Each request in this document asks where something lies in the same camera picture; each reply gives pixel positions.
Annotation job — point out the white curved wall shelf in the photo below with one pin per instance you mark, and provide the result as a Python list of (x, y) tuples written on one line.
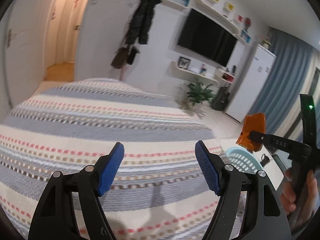
[(192, 73)]

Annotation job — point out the green potted plant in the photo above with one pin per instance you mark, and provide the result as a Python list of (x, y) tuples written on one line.
[(198, 93)]

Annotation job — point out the small blue cube shelf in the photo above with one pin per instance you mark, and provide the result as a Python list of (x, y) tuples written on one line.
[(246, 35)]

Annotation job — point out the small figurine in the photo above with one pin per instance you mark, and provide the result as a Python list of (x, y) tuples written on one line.
[(203, 69)]

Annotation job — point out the white door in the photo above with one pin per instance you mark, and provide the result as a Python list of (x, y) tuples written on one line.
[(27, 42)]

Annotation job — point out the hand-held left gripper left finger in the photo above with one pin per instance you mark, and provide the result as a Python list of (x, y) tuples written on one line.
[(111, 171)]

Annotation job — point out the small red cube shelf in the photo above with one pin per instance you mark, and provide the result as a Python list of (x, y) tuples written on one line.
[(240, 18)]

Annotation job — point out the striped blanket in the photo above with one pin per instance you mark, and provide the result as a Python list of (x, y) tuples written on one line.
[(75, 130)]

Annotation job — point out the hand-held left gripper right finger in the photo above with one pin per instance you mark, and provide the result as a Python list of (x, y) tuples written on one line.
[(207, 171)]

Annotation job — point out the small dark ornament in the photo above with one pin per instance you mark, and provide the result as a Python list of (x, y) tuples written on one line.
[(234, 69)]

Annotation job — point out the light blue plastic basket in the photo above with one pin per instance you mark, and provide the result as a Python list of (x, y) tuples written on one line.
[(241, 161)]

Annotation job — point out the black television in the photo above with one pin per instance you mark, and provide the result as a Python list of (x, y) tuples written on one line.
[(207, 37)]

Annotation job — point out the black guitar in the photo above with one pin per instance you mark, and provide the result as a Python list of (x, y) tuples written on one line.
[(220, 100)]

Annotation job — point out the black coat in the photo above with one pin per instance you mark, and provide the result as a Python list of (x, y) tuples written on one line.
[(143, 15)]

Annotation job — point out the white fridge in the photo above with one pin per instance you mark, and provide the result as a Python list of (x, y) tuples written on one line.
[(250, 82)]

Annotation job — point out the brown bag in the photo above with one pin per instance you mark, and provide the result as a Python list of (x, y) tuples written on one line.
[(119, 58)]

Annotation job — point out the orange wrapper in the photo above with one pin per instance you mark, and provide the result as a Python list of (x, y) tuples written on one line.
[(253, 125)]

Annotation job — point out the red round ornament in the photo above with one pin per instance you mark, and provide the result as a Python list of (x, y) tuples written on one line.
[(248, 23)]

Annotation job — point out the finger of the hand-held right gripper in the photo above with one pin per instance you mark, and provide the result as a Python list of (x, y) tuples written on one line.
[(275, 142)]

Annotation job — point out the black bag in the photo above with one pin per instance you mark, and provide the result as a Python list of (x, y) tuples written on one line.
[(132, 55)]

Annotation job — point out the framed butterfly picture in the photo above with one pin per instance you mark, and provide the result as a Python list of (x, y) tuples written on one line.
[(184, 63)]

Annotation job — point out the blue curtain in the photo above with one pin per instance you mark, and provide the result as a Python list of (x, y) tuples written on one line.
[(287, 80)]

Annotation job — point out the white box shelf red inside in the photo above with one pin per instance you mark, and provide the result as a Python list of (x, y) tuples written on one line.
[(228, 77)]

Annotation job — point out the person's right hand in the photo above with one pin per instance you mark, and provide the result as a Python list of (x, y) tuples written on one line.
[(290, 200)]

